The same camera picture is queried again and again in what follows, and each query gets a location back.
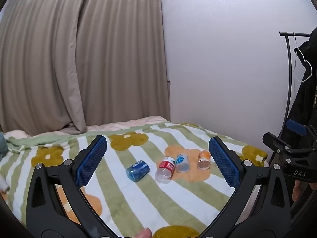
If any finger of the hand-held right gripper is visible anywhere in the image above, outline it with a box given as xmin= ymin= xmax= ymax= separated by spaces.
xmin=285 ymin=119 xmax=317 ymax=140
xmin=263 ymin=132 xmax=296 ymax=155

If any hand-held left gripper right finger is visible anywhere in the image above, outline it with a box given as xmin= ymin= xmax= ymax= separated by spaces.
xmin=198 ymin=136 xmax=291 ymax=238

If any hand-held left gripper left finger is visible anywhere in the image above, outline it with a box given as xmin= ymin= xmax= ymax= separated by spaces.
xmin=25 ymin=135 xmax=109 ymax=238

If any clear cup with orange label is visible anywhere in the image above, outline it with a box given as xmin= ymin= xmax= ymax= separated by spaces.
xmin=197 ymin=150 xmax=211 ymax=170

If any clear cup with light-blue label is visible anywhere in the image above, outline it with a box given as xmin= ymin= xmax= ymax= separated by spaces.
xmin=175 ymin=154 xmax=191 ymax=173

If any clear cup with red label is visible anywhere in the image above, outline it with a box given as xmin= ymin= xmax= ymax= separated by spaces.
xmin=155 ymin=156 xmax=176 ymax=184

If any person's right hand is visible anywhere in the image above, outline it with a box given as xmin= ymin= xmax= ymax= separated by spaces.
xmin=292 ymin=180 xmax=302 ymax=202

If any person's left hand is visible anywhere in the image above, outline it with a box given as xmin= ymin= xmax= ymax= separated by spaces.
xmin=133 ymin=228 xmax=152 ymax=238

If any dark hanging jacket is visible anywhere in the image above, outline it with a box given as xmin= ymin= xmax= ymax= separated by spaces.
xmin=288 ymin=27 xmax=317 ymax=152

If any blue plastic bottle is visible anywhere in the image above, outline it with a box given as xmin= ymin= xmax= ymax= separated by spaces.
xmin=126 ymin=160 xmax=151 ymax=182

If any black clothes rack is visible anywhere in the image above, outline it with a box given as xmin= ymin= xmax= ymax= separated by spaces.
xmin=279 ymin=31 xmax=312 ymax=139

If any white clothes hanger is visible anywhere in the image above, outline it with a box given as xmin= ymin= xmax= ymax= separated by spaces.
xmin=294 ymin=47 xmax=313 ymax=83

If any green striped floral blanket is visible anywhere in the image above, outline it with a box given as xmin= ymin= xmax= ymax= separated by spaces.
xmin=0 ymin=122 xmax=269 ymax=238

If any teal plush toy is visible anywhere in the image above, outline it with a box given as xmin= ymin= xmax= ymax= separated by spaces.
xmin=0 ymin=132 xmax=9 ymax=161

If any white plush toy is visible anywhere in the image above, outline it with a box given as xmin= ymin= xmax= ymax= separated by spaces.
xmin=0 ymin=175 xmax=10 ymax=193

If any beige curtain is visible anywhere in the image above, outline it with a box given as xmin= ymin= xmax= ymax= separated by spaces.
xmin=0 ymin=0 xmax=172 ymax=137

